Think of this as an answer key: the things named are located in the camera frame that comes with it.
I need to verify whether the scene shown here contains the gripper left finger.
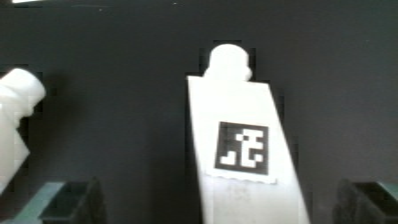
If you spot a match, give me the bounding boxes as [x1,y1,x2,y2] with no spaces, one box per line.
[11,179,107,224]

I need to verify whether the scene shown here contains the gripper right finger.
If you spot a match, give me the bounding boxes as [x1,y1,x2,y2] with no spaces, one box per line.
[334,179,398,224]

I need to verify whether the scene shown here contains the white stool leg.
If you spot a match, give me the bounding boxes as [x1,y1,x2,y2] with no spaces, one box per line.
[187,44,311,224]
[0,68,47,194]

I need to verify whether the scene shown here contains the white fiducial marker sheet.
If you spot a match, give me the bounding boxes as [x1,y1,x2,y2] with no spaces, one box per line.
[11,0,47,4]

